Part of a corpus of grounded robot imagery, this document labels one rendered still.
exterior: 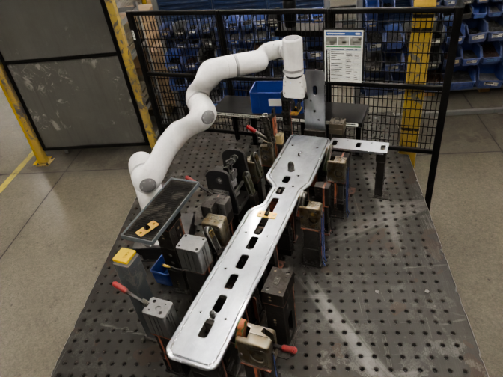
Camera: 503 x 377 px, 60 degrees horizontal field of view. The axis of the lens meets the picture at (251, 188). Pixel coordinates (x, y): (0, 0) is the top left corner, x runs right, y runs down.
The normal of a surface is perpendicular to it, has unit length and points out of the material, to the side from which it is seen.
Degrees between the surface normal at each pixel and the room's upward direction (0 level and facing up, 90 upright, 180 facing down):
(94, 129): 96
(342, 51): 90
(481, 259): 0
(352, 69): 90
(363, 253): 0
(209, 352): 0
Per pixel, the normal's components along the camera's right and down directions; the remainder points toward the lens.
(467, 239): -0.11, -0.79
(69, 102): -0.10, 0.61
